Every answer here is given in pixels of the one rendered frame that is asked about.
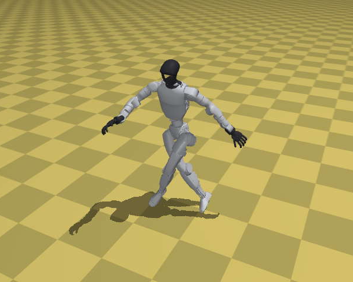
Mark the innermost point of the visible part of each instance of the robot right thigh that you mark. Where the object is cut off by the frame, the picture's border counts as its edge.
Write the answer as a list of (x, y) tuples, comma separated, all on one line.
[(186, 168)]

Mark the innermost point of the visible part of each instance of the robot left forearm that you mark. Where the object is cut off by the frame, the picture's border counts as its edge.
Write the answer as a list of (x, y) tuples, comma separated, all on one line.
[(220, 118)]

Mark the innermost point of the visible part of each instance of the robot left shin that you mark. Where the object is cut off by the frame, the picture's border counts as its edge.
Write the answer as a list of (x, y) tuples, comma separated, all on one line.
[(165, 181)]

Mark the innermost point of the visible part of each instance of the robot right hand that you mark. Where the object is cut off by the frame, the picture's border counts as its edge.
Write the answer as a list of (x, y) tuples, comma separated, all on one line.
[(116, 121)]

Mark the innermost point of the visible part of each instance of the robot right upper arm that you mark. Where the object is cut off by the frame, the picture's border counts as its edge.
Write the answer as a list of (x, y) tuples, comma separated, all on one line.
[(144, 93)]

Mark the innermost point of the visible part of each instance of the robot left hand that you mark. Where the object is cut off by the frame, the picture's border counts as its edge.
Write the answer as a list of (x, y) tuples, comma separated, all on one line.
[(237, 136)]

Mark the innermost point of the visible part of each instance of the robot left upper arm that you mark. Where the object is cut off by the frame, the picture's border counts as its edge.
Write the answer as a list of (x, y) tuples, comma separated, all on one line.
[(193, 94)]

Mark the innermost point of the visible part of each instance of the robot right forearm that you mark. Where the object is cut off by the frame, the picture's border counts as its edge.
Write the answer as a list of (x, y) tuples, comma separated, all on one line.
[(128, 108)]

